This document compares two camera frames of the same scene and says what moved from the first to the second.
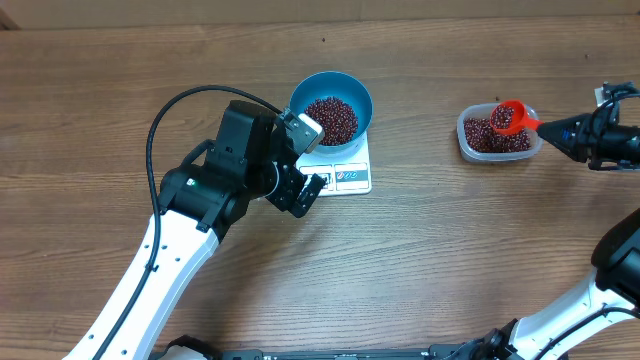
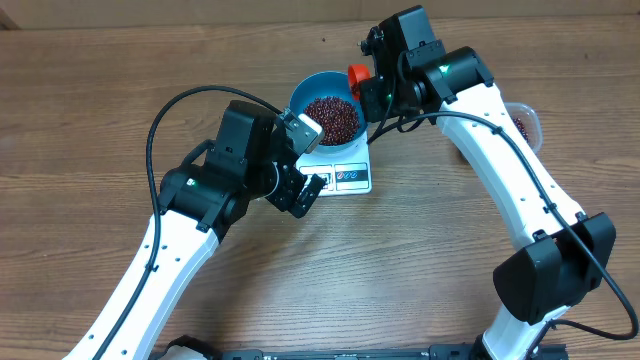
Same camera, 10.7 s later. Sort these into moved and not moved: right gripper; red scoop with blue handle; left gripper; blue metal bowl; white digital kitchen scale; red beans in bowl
Moved: red scoop with blue handle; right gripper
Not moved: white digital kitchen scale; left gripper; blue metal bowl; red beans in bowl
